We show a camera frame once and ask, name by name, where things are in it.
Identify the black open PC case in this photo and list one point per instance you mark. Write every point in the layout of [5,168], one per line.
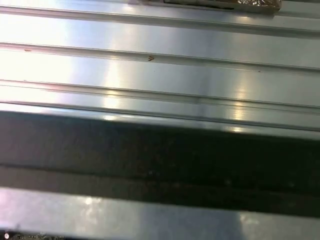
[150,155]

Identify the square brown base plate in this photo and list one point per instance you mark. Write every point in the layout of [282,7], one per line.
[260,6]

